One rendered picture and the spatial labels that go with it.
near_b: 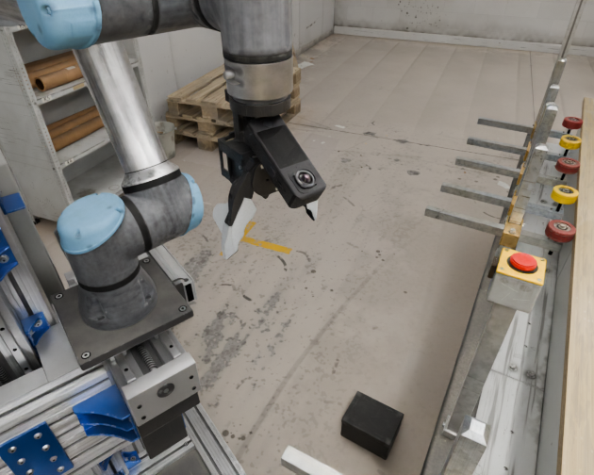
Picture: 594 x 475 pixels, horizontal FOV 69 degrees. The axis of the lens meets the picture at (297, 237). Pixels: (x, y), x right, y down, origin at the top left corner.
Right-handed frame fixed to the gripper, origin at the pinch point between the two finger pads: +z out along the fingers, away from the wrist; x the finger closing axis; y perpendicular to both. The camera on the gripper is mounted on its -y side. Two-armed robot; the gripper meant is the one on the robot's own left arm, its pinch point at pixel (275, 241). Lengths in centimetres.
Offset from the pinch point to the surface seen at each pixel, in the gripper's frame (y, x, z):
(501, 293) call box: -19.1, -32.0, 14.0
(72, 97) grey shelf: 291, -30, 65
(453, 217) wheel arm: 25, -91, 47
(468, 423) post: -28.5, -11.5, 19.4
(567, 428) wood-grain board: -36, -41, 42
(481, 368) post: -20, -34, 35
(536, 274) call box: -21.9, -35.2, 9.6
